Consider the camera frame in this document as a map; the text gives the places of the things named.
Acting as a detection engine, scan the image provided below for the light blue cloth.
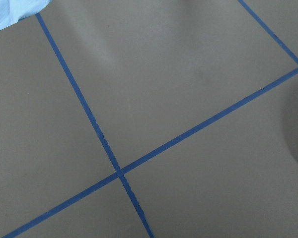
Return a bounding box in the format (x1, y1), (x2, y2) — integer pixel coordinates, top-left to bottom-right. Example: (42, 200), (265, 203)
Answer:
(0, 0), (52, 30)

